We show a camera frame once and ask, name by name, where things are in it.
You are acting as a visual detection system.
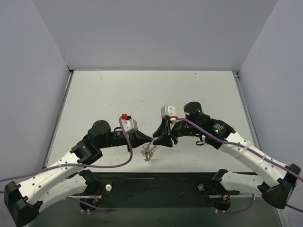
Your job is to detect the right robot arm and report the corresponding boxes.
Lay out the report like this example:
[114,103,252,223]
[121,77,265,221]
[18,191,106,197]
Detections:
[153,102,302,209]

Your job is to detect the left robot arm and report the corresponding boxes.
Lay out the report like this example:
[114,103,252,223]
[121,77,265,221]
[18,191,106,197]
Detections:
[4,118,152,227]

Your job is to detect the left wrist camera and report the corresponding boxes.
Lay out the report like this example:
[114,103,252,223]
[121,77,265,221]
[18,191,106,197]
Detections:
[119,114,138,135]

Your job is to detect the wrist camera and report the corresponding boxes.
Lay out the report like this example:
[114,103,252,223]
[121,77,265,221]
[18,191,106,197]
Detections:
[160,105,177,123]
[119,114,138,135]

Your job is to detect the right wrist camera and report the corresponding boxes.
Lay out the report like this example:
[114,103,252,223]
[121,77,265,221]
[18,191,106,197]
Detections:
[160,105,177,123]

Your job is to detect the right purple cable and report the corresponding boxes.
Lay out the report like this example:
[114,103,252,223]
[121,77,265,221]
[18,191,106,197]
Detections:
[176,117,303,215]

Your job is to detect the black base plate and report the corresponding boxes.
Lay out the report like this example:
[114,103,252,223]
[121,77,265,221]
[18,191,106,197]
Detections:
[68,172,241,209]

